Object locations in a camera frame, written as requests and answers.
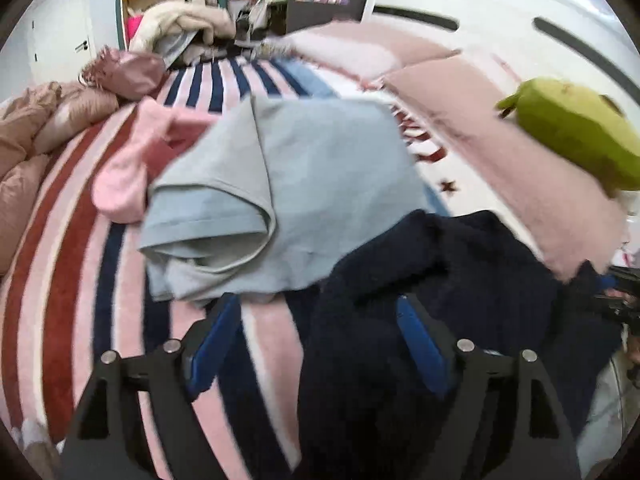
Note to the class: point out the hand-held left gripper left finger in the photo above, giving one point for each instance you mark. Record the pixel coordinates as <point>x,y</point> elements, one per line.
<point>216,346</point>

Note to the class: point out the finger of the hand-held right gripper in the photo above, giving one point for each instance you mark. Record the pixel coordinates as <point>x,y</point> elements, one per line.
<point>617,311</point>
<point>622,276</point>

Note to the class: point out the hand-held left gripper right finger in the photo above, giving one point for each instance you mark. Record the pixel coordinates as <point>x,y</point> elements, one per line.
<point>419,346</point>

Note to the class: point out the dark navy garment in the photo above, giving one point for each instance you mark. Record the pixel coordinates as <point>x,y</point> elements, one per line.
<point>380,310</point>

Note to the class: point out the cream clothes pile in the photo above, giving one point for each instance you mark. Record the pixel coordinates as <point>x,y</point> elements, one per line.
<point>175,20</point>

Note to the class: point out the white cloth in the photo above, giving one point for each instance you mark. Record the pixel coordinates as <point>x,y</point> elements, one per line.
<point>612,410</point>

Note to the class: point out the striped pink navy blanket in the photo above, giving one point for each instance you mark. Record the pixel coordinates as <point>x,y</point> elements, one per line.
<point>75,285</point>

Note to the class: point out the green plush toy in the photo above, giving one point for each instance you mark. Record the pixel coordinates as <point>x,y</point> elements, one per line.
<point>575,125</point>

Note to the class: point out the large pink pillow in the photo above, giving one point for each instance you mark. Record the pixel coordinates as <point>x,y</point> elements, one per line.
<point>500,150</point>

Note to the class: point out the pink small garment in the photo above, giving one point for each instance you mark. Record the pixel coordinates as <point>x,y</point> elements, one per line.
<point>132,170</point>

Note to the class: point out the light blue shirt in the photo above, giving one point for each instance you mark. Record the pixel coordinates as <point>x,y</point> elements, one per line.
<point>310,170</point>

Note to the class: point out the brown puffy comforter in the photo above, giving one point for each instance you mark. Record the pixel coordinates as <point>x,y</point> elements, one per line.
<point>30,145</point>

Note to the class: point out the pink fringed bag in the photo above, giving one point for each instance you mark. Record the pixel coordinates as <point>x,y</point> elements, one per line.
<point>127,72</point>

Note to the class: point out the grey garment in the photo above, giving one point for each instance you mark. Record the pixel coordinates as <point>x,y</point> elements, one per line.
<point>182,47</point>

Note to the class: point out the white headboard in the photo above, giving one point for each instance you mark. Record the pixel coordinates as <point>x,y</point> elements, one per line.
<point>500,0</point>

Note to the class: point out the pink fringed throw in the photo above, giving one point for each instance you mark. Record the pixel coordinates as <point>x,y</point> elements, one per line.
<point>350,45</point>

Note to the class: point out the hot pink item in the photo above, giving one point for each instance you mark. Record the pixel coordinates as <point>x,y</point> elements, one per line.
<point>133,27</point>

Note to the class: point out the dark cabinet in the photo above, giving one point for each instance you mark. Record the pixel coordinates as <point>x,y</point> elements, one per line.
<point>315,15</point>

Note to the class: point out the white door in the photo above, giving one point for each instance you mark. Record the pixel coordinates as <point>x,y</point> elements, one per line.
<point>60,25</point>

